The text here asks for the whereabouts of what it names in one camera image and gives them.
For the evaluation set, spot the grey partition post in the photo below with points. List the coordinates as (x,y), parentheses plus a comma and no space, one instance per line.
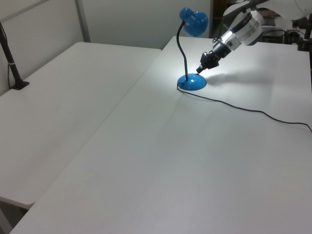
(83,22)

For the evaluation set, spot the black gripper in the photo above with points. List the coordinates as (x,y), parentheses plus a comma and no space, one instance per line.
(221,51)

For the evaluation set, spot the black clamped camera pole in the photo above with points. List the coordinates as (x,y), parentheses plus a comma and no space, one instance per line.
(14,70)

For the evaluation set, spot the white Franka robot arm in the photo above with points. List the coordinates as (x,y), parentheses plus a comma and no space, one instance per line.
(248,26)

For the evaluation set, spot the black stand behind table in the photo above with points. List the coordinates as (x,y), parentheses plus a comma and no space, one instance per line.
(304,40)

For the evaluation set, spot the blue gooseneck desk lamp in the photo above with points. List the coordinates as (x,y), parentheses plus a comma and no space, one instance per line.
(192,84)

